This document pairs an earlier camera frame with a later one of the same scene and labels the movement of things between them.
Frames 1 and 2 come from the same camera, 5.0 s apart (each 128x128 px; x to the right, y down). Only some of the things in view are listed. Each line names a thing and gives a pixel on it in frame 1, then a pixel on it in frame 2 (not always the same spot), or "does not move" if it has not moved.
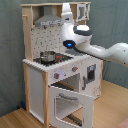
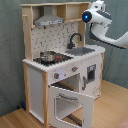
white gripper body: x=67 y=22 to x=99 y=6
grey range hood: x=48 y=18 does not move
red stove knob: x=74 y=68 does not move
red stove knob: x=56 y=75 does not move
